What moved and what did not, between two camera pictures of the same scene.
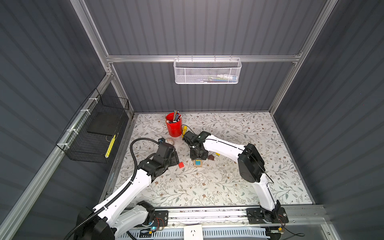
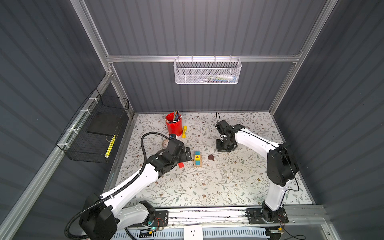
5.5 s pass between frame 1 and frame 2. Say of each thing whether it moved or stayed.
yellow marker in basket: stayed
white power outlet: stayed
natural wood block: stayed
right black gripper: moved
